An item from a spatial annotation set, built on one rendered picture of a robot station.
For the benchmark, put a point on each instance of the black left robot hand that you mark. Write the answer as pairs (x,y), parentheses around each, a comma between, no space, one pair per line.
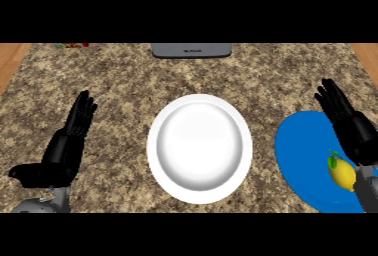
(64,146)

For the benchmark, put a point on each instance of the yellow lemon with green leaf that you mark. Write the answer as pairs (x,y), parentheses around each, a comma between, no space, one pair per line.
(343,173)

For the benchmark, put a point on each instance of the small colourful object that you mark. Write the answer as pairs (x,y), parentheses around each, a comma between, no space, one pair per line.
(71,45)

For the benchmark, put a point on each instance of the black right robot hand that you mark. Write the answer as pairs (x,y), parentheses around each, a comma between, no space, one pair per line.
(352,130)

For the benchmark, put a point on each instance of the blue plate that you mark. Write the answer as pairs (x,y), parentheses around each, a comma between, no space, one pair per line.
(305,160)

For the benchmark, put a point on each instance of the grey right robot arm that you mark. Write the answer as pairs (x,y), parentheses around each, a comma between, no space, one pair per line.
(367,188)

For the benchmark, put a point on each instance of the grey flat appliance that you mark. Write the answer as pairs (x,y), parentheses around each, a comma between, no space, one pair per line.
(191,50)

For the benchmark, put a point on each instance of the white oval plate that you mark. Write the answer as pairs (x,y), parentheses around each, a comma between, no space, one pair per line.
(200,149)

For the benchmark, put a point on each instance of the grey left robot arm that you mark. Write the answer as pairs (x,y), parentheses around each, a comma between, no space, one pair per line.
(48,201)

